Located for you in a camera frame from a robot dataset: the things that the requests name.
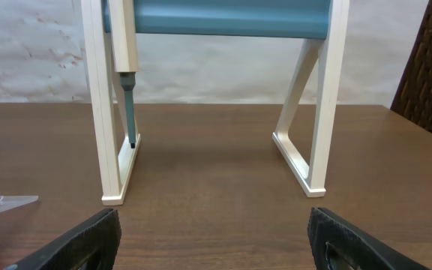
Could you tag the white and blue stand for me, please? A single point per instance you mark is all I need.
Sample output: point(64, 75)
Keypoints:
point(231, 17)

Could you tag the white pipette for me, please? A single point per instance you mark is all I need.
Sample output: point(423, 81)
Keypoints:
point(124, 37)

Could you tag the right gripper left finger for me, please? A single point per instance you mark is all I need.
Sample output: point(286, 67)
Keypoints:
point(84, 243)

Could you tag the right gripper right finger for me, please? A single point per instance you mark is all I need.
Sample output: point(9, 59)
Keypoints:
point(336, 243)

